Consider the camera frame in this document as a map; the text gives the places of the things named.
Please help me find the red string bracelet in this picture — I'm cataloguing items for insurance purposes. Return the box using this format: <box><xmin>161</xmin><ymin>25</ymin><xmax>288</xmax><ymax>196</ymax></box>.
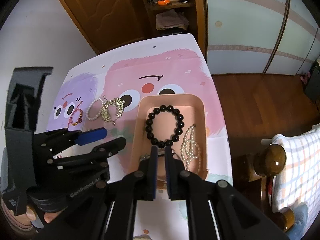
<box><xmin>67</xmin><ymin>100</ymin><xmax>84</xmax><ymax>128</ymax></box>

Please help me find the white pearl bracelet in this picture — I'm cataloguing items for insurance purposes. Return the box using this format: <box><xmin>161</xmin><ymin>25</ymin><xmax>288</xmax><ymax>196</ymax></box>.
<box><xmin>86</xmin><ymin>97</ymin><xmax>105</xmax><ymax>121</ymax></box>

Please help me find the long pearl necklace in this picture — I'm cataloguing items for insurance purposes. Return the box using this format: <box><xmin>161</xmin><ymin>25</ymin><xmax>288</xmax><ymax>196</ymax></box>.
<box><xmin>180</xmin><ymin>123</ymin><xmax>202</xmax><ymax>173</ymax></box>

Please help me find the black bead bracelet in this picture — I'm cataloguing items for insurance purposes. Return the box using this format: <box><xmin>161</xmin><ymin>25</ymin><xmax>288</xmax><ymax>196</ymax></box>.
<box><xmin>145</xmin><ymin>104</ymin><xmax>186</xmax><ymax>149</ymax></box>

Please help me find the left hand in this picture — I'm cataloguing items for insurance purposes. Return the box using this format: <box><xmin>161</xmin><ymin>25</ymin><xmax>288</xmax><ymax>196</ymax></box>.
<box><xmin>26</xmin><ymin>205</ymin><xmax>64</xmax><ymax>224</ymax></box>

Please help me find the cartoon monster tablecloth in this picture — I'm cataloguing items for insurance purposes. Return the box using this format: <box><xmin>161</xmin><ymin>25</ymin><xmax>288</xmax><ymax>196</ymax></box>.
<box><xmin>47</xmin><ymin>34</ymin><xmax>232</xmax><ymax>182</ymax></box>

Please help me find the wooden bedpost knob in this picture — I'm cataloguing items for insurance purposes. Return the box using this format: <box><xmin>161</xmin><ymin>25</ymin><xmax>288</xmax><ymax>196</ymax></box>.
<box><xmin>272</xmin><ymin>207</ymin><xmax>295</xmax><ymax>232</ymax></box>
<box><xmin>253</xmin><ymin>144</ymin><xmax>286</xmax><ymax>177</ymax></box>

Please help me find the pink cardboard tray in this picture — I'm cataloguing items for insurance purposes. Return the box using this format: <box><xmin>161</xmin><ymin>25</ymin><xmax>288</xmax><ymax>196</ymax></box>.
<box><xmin>129</xmin><ymin>94</ymin><xmax>208</xmax><ymax>179</ymax></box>

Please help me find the brown wooden door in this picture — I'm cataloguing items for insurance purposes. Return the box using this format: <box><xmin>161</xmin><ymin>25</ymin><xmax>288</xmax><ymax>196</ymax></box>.
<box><xmin>59</xmin><ymin>0</ymin><xmax>151</xmax><ymax>54</ymax></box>

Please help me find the folded cloth pile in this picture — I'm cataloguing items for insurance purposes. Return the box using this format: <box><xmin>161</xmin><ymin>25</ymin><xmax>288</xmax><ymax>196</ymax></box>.
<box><xmin>156</xmin><ymin>9</ymin><xmax>189</xmax><ymax>30</ymax></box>

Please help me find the wooden shelf cabinet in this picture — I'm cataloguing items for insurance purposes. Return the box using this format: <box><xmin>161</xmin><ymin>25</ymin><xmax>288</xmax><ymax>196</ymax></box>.
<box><xmin>143</xmin><ymin>0</ymin><xmax>208</xmax><ymax>57</ymax></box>

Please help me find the orange toy on shelf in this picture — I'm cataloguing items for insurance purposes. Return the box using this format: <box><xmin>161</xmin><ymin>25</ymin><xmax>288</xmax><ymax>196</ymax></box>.
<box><xmin>157</xmin><ymin>0</ymin><xmax>171</xmax><ymax>6</ymax></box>

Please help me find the light blue wardrobe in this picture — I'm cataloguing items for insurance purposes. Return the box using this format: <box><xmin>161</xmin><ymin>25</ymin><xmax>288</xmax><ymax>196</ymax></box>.
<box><xmin>207</xmin><ymin>0</ymin><xmax>319</xmax><ymax>75</ymax></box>

